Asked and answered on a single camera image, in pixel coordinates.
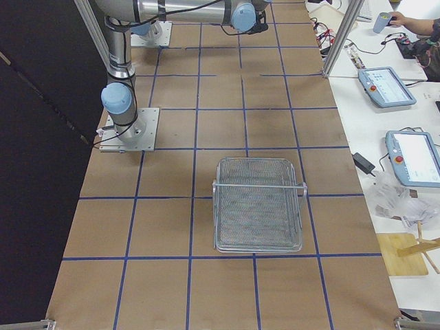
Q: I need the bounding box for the light blue cup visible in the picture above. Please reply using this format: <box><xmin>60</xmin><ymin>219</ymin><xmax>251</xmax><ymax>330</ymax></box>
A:
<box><xmin>373</xmin><ymin>12</ymin><xmax>392</xmax><ymax>34</ymax></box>

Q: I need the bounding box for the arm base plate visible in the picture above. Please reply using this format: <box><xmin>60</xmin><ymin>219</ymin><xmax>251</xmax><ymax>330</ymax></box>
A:
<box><xmin>99</xmin><ymin>108</ymin><xmax>160</xmax><ymax>153</ymax></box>
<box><xmin>131</xmin><ymin>21</ymin><xmax>172</xmax><ymax>48</ymax></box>

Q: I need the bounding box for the near teach pendant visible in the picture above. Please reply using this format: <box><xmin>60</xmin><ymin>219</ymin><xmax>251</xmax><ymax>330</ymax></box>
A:
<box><xmin>385</xmin><ymin>131</ymin><xmax>439</xmax><ymax>188</ymax></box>

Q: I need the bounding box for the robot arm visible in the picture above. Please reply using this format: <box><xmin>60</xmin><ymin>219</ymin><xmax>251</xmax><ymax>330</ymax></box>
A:
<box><xmin>96</xmin><ymin>1</ymin><xmax>269</xmax><ymax>143</ymax></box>

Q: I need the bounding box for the black power adapter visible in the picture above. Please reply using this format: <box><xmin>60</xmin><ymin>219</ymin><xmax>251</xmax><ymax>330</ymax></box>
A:
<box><xmin>352</xmin><ymin>153</ymin><xmax>375</xmax><ymax>176</ymax></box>

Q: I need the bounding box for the wooden board stand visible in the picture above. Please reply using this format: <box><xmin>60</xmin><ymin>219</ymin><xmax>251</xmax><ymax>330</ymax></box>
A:
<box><xmin>376</xmin><ymin>221</ymin><xmax>439</xmax><ymax>276</ymax></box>

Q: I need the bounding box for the aluminium frame post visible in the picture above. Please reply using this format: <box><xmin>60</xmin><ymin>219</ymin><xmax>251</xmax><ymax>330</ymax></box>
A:
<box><xmin>322</xmin><ymin>0</ymin><xmax>364</xmax><ymax>78</ymax></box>

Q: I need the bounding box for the teach pendant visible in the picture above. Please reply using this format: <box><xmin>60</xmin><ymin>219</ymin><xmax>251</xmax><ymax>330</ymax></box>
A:
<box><xmin>357</xmin><ymin>67</ymin><xmax>417</xmax><ymax>108</ymax></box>
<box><xmin>385</xmin><ymin>131</ymin><xmax>439</xmax><ymax>188</ymax></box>

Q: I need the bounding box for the far teach pendant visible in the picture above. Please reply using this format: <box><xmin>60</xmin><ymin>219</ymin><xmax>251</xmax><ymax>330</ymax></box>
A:
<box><xmin>357</xmin><ymin>67</ymin><xmax>417</xmax><ymax>108</ymax></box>

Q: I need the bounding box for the wire mesh shelf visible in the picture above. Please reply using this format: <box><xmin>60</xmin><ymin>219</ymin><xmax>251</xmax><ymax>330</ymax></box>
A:
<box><xmin>212</xmin><ymin>157</ymin><xmax>307</xmax><ymax>254</ymax></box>

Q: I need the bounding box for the person's hand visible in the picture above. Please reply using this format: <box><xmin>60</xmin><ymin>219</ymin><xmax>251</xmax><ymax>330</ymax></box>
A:
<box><xmin>388</xmin><ymin>12</ymin><xmax>411</xmax><ymax>27</ymax></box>

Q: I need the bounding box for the crumpled plastic bag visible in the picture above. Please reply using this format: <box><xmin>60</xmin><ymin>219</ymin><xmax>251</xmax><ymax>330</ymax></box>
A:
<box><xmin>367</xmin><ymin>170</ymin><xmax>439</xmax><ymax>229</ymax></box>

